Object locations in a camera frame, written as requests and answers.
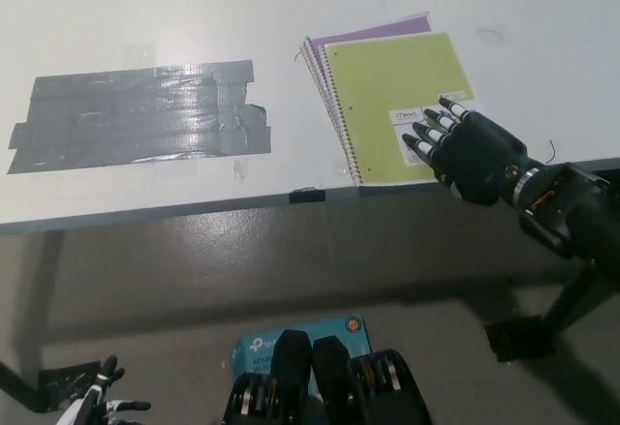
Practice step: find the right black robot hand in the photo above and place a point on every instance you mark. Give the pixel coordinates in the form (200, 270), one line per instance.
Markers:
(479, 159)

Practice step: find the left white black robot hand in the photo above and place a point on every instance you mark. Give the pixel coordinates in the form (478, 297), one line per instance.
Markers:
(92, 398)

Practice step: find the green spiral notebook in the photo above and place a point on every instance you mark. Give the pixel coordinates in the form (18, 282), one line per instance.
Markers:
(387, 81)

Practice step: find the black robot torso blocks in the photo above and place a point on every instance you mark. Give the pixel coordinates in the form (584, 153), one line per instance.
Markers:
(334, 372)

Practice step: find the black floor tape patch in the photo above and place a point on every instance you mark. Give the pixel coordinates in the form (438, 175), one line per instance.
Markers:
(63, 379)
(513, 340)

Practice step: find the black table leg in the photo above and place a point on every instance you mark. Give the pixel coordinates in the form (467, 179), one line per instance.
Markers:
(29, 388)
(567, 299)

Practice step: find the purple spiral notebook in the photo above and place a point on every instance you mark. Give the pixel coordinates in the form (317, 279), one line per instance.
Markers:
(378, 30)

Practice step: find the small black tape strip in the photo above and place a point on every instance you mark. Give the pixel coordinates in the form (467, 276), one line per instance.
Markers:
(306, 195)

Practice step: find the teal router box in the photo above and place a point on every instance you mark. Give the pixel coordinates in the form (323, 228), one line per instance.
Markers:
(261, 345)

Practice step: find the clear tape piece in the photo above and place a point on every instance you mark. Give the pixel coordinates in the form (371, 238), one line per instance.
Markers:
(239, 168)

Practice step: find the grey duct tape patch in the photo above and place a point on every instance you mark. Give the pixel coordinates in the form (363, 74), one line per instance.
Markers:
(140, 115)

